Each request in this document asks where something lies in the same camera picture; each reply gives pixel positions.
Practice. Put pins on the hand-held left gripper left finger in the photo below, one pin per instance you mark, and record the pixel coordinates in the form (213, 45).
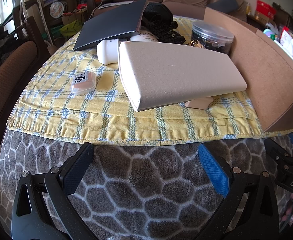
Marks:
(76, 172)

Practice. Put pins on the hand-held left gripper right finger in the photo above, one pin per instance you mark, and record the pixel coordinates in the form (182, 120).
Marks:
(212, 167)

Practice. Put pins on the brown cardboard box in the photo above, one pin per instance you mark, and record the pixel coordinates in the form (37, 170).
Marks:
(261, 65)

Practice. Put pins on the small clear plastic case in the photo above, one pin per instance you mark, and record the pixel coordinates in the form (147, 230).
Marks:
(82, 82)

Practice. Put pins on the cream box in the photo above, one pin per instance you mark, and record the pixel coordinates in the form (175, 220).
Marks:
(174, 72)

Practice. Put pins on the black hair brush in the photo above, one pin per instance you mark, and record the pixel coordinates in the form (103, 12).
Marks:
(166, 33)

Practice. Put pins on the dark box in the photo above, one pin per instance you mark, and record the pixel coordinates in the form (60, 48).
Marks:
(111, 22)

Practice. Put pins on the yellow checked cloth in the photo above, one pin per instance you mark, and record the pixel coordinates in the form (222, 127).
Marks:
(74, 115)

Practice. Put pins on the beige plastic piece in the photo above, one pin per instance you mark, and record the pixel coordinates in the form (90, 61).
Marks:
(199, 103)

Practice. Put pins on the grey patterned blanket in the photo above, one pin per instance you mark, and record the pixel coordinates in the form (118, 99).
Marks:
(141, 192)

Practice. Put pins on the red and white packet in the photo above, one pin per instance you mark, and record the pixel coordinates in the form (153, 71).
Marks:
(292, 45)

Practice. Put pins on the purple plastic tub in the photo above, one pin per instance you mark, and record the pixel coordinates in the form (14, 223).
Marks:
(270, 33)

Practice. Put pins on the brown cushioned chair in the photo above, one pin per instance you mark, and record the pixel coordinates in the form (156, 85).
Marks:
(9, 80)

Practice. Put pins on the gold cosmetic tube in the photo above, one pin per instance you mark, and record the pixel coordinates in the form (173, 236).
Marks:
(197, 44)

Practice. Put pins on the white round bottle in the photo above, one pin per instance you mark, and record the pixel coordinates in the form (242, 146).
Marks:
(107, 51)

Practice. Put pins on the clear plastic jar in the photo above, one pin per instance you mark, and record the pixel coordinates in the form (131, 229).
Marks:
(211, 36)

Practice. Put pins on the red box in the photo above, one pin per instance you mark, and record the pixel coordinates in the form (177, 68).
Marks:
(265, 8)

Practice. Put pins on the green bag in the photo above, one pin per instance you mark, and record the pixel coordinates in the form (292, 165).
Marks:
(70, 28)

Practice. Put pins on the cream cosmetic bottle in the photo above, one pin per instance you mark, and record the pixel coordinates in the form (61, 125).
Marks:
(144, 38)

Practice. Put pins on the white metal pole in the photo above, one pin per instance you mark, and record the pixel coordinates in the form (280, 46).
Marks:
(45, 22)

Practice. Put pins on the grey pillow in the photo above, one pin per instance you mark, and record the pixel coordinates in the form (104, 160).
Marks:
(224, 3)

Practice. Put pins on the round printed tin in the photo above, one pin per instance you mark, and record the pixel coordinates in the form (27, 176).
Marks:
(57, 9)

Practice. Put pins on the black pouch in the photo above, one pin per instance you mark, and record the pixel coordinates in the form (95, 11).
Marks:
(159, 11)

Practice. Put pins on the white paper sheet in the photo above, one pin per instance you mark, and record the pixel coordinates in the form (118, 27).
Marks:
(114, 5)

